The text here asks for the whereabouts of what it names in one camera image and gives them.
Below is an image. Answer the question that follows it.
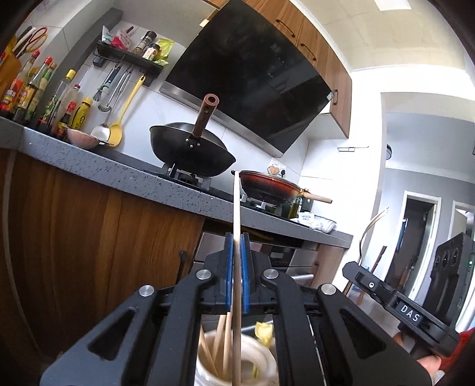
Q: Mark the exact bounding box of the yellow cap sauce bottle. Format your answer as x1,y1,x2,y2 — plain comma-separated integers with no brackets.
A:
70,97,94,130

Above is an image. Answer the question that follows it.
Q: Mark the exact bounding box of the pink bowl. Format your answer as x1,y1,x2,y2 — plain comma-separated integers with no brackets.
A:
67,128,99,150

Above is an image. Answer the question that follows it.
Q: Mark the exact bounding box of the black wok with brown handle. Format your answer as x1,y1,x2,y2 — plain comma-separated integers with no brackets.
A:
150,93,236,177

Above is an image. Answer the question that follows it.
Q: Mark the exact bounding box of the red-brown pan with wooden handle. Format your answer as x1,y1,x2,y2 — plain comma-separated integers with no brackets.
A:
231,170,333,206

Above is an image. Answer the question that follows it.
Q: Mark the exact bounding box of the black range hood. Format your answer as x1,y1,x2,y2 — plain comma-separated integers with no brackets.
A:
160,1,333,158

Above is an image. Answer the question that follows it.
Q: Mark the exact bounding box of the right hand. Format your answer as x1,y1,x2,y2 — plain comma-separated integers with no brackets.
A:
393,331,454,385

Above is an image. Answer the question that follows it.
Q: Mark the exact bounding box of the yellow spatula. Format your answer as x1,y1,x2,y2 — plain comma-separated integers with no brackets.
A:
106,75,146,148

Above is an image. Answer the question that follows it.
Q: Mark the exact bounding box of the red cap soy sauce bottle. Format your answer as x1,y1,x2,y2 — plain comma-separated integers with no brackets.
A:
53,101,77,140

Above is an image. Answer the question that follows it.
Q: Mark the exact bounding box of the stainless steel built-in oven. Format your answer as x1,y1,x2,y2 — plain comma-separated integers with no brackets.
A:
191,232,319,286

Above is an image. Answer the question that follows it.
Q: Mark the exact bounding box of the wooden lower cabinet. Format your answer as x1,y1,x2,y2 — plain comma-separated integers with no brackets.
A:
1,150,205,377

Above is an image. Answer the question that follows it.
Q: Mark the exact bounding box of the white ceramic utensil holder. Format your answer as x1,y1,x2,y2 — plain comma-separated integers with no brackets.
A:
194,334,278,385

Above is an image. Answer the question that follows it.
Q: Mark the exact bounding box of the grey speckled countertop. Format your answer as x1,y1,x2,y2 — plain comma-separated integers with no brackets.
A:
1,118,353,249

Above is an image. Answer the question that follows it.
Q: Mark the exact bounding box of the black wall spice shelf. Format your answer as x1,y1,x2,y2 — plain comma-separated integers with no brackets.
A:
94,41,164,87

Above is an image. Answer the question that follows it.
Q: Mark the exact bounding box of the yellow duck utensil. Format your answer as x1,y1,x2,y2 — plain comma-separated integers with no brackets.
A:
254,322,274,348

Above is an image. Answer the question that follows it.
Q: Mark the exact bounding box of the olive oil bottle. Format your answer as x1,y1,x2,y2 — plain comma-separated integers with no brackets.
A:
288,196,303,219

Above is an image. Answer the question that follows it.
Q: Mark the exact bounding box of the wooden chopstick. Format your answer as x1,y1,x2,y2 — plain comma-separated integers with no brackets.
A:
232,171,242,386
212,314,227,366
222,312,233,381
199,327,218,377

